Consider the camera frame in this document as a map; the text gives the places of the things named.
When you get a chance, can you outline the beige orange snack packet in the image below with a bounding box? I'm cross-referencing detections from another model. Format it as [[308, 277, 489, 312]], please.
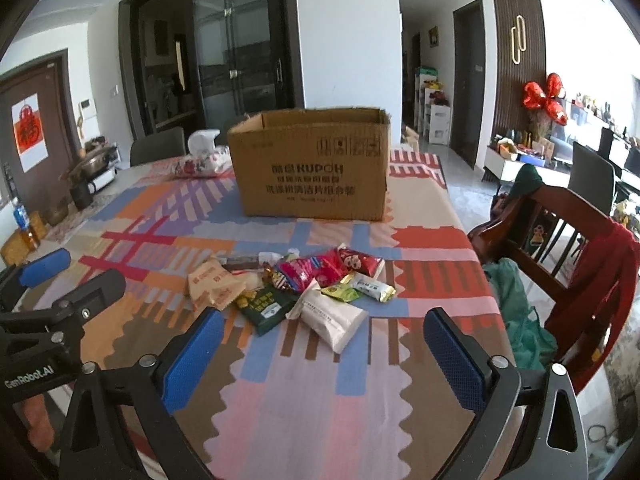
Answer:
[[188, 258, 245, 313]]

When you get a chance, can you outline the dark green cracker packet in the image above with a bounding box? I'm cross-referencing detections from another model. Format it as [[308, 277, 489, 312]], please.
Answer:
[[234, 285, 298, 336]]

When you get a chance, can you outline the white gold candy packet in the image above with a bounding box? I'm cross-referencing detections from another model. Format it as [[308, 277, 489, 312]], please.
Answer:
[[348, 273, 396, 302]]

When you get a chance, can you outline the white tissue-like snack pack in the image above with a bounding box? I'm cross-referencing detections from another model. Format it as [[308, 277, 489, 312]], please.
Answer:
[[285, 280, 368, 354]]

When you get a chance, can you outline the red snack packet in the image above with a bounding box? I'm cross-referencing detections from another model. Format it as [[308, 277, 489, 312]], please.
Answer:
[[336, 244, 385, 278]]

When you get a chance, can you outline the pink snack bag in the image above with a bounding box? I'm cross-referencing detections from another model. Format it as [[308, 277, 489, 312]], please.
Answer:
[[274, 248, 348, 294]]

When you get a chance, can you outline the small green yellow packet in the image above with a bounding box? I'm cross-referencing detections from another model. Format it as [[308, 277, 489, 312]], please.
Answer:
[[320, 283, 361, 304]]

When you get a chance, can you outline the green cloth on chair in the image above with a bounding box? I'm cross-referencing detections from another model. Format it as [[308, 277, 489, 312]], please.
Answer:
[[483, 258, 558, 370]]

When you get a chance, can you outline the black mug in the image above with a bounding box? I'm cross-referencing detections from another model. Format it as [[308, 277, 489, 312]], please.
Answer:
[[70, 180, 93, 211]]

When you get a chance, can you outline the red fu door poster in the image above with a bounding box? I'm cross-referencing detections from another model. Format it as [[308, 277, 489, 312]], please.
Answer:
[[11, 93, 49, 172]]

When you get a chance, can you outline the electric hot pot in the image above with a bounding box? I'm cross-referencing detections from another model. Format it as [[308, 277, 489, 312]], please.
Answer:
[[66, 144, 120, 194]]

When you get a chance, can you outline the grey dining chair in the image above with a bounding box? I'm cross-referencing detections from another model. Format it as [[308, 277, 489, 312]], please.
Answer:
[[130, 127, 186, 167]]

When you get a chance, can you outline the red wooden chair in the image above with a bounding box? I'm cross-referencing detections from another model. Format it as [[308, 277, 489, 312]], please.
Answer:
[[466, 181, 640, 396]]

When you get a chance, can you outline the floral tissue pack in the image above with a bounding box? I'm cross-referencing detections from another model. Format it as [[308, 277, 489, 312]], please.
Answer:
[[171, 129, 232, 179]]

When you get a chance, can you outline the red gold wrapped candy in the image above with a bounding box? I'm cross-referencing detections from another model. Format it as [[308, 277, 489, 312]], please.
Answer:
[[265, 268, 291, 290]]

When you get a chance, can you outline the colourful patterned tablecloth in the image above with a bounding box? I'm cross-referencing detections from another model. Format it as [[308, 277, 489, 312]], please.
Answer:
[[21, 151, 511, 479]]

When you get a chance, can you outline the white tv cabinet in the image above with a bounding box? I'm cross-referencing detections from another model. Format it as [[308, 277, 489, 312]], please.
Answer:
[[482, 148, 570, 188]]

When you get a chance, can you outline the brown cardboard box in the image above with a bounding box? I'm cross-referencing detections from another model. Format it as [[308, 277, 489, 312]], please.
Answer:
[[228, 107, 390, 221]]

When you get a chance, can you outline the white shelf unit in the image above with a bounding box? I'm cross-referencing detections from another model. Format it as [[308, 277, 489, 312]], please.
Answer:
[[423, 88, 451, 145]]

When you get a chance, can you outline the red balloon bow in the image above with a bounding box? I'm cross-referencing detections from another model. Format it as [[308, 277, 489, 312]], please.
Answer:
[[523, 73, 568, 126]]

